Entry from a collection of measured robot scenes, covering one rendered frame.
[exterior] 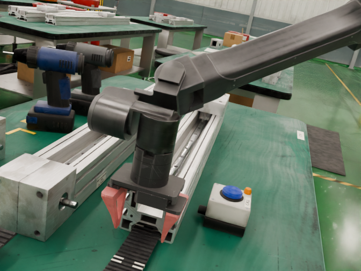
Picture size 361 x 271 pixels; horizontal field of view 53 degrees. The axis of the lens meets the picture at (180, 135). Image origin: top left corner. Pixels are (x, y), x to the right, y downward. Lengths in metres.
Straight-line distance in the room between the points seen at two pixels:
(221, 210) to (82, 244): 0.26
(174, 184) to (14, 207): 0.26
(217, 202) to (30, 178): 0.33
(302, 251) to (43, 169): 0.49
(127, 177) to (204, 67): 0.20
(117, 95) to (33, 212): 0.23
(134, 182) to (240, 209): 0.24
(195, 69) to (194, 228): 0.32
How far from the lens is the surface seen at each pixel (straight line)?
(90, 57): 1.15
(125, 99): 0.54
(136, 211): 0.65
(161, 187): 0.54
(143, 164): 0.52
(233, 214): 0.70
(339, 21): 0.66
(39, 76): 3.14
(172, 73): 0.52
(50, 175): 0.63
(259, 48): 0.59
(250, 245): 0.71
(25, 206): 0.62
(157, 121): 0.49
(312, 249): 0.78
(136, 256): 0.61
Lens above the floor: 1.17
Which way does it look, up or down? 20 degrees down
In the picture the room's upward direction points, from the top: 11 degrees clockwise
